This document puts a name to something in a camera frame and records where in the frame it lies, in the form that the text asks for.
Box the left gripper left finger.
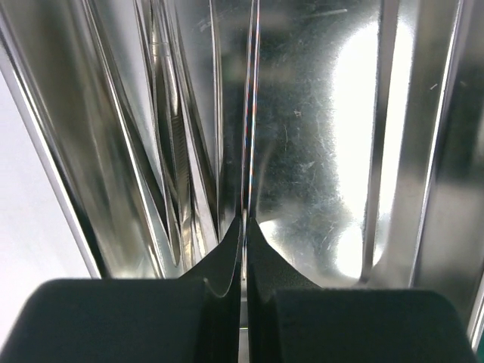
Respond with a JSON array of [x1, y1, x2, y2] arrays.
[[17, 219, 241, 362]]

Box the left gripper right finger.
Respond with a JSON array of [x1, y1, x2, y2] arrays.
[[247, 220, 471, 362]]

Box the stainless steel instrument tray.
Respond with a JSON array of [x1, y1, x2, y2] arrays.
[[1, 1, 483, 346]]

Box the steel tweezers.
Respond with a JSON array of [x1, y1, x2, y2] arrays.
[[209, 1, 223, 238], [240, 1, 260, 287], [85, 1, 181, 277], [150, 1, 207, 269]]

